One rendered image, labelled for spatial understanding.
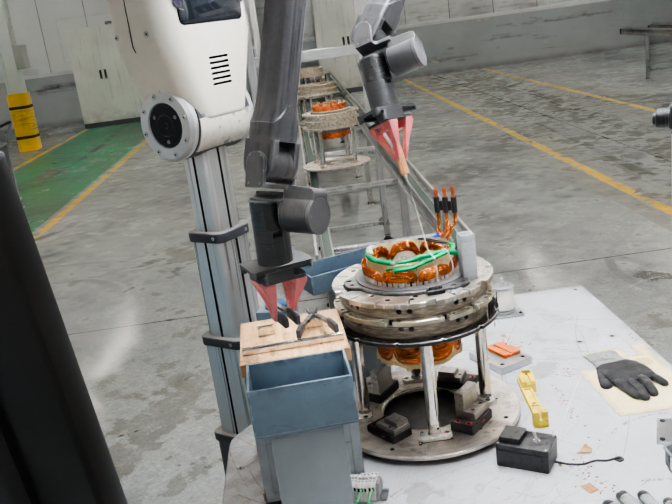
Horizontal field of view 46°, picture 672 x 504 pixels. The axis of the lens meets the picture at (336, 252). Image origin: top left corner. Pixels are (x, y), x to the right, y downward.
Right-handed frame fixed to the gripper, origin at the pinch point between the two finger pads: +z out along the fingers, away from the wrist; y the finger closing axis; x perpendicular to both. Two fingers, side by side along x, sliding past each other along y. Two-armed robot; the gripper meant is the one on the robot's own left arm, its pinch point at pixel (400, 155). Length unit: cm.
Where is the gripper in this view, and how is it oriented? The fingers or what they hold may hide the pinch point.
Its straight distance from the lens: 154.0
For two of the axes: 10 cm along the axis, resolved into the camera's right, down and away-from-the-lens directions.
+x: -5.5, 2.0, 8.1
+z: 2.8, 9.6, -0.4
